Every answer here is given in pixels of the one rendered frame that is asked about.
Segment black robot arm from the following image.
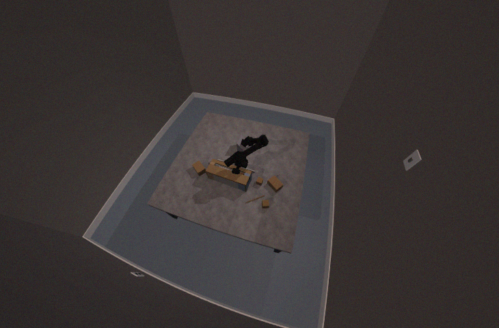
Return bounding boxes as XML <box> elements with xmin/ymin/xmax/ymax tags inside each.
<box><xmin>224</xmin><ymin>135</ymin><xmax>269</xmax><ymax>168</ymax></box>

